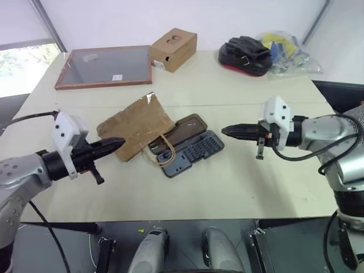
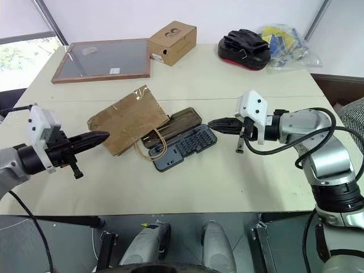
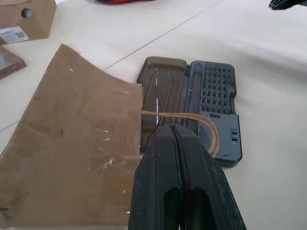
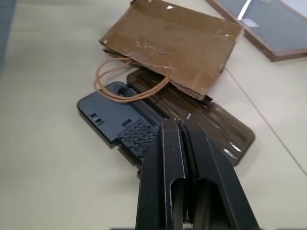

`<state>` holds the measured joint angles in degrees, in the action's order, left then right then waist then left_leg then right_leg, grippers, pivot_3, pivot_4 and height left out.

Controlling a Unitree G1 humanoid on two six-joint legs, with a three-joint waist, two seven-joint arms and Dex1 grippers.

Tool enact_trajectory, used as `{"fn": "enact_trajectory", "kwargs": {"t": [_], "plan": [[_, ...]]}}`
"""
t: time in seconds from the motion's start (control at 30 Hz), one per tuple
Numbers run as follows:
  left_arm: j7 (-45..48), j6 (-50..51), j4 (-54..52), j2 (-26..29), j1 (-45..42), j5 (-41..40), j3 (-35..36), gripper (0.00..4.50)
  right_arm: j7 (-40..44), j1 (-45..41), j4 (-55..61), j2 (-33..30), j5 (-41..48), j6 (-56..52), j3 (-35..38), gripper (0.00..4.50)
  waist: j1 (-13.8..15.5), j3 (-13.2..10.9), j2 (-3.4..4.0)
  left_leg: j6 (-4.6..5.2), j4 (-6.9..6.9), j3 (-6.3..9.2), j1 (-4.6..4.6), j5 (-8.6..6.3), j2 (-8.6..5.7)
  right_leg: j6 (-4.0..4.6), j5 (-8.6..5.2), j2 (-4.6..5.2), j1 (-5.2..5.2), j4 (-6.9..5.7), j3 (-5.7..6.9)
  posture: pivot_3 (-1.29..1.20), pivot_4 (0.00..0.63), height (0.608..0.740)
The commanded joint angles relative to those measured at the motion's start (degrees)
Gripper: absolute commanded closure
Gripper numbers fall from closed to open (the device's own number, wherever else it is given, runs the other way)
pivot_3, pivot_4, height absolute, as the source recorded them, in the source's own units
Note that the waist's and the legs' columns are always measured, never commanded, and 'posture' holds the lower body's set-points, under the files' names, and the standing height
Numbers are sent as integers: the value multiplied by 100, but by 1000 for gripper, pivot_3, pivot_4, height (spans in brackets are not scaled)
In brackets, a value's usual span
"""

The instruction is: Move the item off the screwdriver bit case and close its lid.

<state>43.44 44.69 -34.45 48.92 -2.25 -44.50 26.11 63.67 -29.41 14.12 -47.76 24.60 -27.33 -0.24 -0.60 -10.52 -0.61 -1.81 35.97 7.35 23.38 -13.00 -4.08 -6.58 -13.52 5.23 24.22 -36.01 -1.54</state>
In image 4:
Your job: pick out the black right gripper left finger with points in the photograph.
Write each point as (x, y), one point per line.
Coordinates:
(158, 172)

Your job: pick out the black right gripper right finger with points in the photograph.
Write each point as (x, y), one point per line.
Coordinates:
(211, 172)

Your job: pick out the dark plastic case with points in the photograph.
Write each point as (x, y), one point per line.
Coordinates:
(110, 112)

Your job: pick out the brown framed dark board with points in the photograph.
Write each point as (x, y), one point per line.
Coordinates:
(271, 26)

